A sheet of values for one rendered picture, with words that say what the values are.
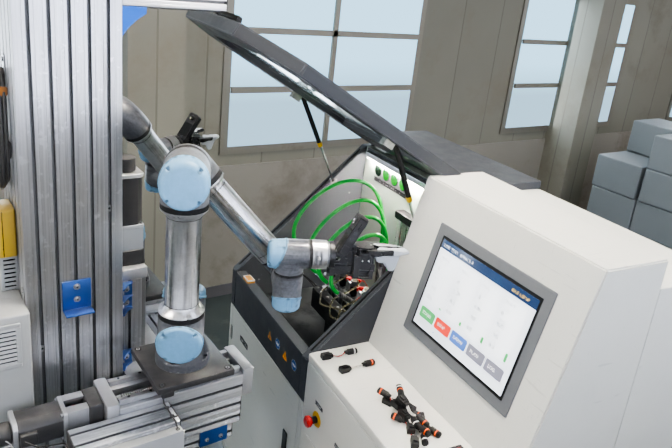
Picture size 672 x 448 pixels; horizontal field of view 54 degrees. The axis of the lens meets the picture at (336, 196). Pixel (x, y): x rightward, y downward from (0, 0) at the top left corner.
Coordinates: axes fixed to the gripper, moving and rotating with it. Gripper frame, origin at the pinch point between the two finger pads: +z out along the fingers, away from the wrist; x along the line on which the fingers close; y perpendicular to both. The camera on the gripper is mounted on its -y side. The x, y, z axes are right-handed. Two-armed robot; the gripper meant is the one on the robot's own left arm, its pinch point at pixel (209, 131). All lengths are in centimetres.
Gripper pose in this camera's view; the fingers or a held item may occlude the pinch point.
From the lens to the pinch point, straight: 271.0
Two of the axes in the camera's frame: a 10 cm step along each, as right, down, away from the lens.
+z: 5.0, -2.3, 8.4
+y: -2.2, 9.0, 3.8
